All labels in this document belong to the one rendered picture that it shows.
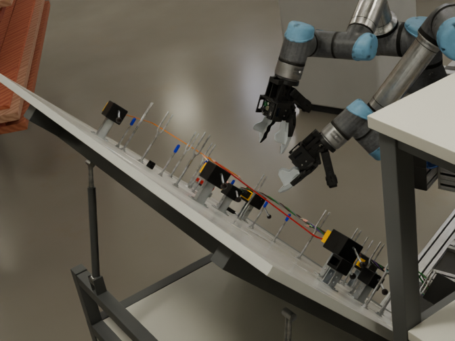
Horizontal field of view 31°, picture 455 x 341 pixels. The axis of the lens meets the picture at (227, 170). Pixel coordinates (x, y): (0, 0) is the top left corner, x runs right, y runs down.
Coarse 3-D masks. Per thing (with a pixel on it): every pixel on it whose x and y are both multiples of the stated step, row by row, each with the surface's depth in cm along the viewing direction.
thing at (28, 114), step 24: (48, 120) 206; (72, 144) 202; (144, 192) 175; (168, 216) 167; (216, 240) 155; (216, 264) 139; (240, 264) 140; (264, 288) 145; (288, 288) 149; (312, 312) 155; (360, 336) 166
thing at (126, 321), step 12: (72, 276) 248; (84, 276) 243; (84, 288) 242; (96, 288) 232; (84, 300) 249; (96, 300) 235; (108, 300) 231; (84, 312) 254; (96, 312) 253; (108, 312) 229; (120, 312) 226; (120, 324) 224; (132, 324) 220; (132, 336) 218; (144, 336) 215
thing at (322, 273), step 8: (336, 232) 186; (328, 240) 187; (336, 240) 185; (344, 240) 183; (352, 240) 182; (328, 248) 185; (336, 248) 183; (344, 248) 182; (352, 248) 183; (360, 248) 184; (344, 256) 183; (352, 256) 184; (360, 264) 177; (320, 272) 186
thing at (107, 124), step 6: (108, 102) 201; (108, 108) 197; (114, 108) 197; (120, 108) 197; (102, 114) 200; (108, 114) 196; (114, 114) 197; (120, 114) 197; (108, 120) 198; (114, 120) 197; (120, 120) 192; (102, 126) 198; (108, 126) 199; (102, 132) 199; (102, 138) 199
